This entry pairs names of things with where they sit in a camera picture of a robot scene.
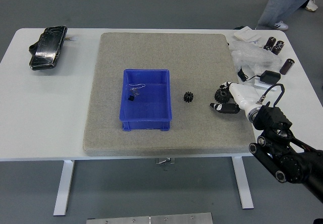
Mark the grey metal plate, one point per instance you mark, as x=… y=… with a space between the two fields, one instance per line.
x=151 y=219

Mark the black wrapped pack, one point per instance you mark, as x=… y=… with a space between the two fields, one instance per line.
x=48 y=47

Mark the metal bracket under table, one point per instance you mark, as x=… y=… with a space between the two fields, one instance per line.
x=165 y=161

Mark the white flat box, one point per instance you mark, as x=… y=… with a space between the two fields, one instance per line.
x=246 y=33

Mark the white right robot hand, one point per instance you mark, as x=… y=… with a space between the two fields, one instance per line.
x=243 y=95

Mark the white table leg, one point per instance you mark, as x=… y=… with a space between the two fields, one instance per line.
x=242 y=183
x=64 y=186

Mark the small black gear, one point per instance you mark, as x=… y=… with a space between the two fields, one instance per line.
x=188 y=97

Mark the large black gear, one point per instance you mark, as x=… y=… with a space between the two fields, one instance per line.
x=219 y=96

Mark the small white connector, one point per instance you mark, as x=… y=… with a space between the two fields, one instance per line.
x=73 y=38

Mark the black power adapter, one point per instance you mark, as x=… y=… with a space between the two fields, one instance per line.
x=270 y=77

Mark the white flat block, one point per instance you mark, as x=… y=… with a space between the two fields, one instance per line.
x=262 y=85

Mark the small black piece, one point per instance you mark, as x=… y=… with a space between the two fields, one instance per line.
x=131 y=98

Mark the blue plastic box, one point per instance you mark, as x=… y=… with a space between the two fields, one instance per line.
x=151 y=108

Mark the grey-brown mat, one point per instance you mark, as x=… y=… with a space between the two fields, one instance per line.
x=161 y=52

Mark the blue white small card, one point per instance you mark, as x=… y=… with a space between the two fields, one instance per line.
x=254 y=42

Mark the clear bubble wrap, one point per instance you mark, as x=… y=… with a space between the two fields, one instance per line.
x=252 y=55

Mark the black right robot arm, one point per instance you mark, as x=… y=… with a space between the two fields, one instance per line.
x=297 y=161

